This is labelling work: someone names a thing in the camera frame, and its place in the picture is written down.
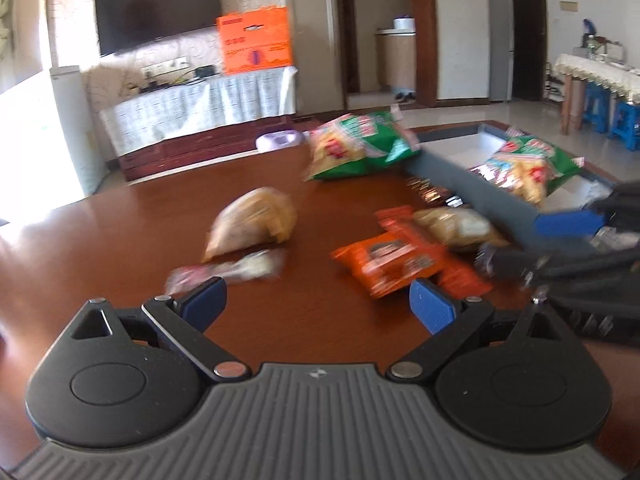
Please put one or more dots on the purple plastic bottle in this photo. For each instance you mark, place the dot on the purple plastic bottle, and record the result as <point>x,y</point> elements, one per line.
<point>280,140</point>

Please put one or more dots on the white wall outlet strip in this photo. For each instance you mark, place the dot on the white wall outlet strip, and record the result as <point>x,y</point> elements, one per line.
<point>165,65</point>

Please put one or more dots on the green striped snack bag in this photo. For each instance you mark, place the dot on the green striped snack bag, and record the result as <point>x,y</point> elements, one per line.
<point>357,147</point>
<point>532,165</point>

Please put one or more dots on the cabinet with white cloth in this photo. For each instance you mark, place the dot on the cabinet with white cloth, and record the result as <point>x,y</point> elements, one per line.
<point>200,105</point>

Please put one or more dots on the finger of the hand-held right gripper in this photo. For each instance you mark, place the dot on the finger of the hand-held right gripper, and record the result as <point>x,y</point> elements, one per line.
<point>567,223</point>
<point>510,262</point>

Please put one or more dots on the dark brown snack packet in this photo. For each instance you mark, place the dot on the dark brown snack packet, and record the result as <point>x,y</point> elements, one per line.
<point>432,191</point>

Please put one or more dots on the pink white candy packet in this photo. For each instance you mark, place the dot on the pink white candy packet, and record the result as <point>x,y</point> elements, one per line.
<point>227,269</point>

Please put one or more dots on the black flat television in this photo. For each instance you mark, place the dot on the black flat television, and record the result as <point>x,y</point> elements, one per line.
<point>155,7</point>

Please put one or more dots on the small cardboard box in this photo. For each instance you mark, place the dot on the small cardboard box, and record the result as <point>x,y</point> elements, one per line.
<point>611,52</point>

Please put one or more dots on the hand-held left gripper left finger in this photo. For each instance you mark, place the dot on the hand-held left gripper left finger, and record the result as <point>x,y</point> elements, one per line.
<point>205,301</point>

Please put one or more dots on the grey storage tray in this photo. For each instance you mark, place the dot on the grey storage tray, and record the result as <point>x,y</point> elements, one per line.
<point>475,191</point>

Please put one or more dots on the pair of slippers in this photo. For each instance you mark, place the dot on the pair of slippers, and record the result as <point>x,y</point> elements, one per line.
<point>405,95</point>

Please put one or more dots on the orange cardboard gift box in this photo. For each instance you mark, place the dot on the orange cardboard gift box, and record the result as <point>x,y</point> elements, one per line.
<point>255,40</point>

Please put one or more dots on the blue object on stand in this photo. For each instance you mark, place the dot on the blue object on stand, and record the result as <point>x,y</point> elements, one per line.
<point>588,27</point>

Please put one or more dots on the wooden kitchen cabinet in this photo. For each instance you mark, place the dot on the wooden kitchen cabinet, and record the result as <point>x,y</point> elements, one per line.
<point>397,62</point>

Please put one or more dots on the dark wooden door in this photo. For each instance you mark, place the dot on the dark wooden door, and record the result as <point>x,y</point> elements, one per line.
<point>527,35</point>

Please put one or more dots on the tan bread packet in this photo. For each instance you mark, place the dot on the tan bread packet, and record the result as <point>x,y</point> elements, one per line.
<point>460,227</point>
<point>252,222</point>

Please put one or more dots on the wooden television cabinet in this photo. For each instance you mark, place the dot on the wooden television cabinet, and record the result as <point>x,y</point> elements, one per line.
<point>200,147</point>

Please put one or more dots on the white standing appliance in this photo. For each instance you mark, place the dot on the white standing appliance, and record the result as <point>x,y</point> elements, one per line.
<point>70,125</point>

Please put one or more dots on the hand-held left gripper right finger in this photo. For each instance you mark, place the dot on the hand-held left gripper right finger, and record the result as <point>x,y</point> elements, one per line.
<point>432,306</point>

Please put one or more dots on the shoe rack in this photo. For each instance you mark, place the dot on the shoe rack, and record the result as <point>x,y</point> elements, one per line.
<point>555,82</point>

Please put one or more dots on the wooden dining table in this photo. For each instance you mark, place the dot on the wooden dining table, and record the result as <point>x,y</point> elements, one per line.
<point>572,105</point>

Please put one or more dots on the side table with lace cloth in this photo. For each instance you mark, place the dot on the side table with lace cloth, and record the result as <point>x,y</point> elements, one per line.
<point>600,75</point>

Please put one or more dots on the grey refrigerator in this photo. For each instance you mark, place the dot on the grey refrigerator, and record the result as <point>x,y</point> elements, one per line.
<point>500,42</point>

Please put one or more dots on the pale curtain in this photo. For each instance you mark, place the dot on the pale curtain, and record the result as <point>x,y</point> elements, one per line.
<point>4,10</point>

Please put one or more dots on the black router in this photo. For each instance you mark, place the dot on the black router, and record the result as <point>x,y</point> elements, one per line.
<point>203,71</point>

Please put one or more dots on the white cooking pot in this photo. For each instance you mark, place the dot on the white cooking pot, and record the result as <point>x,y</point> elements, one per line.
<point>403,23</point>

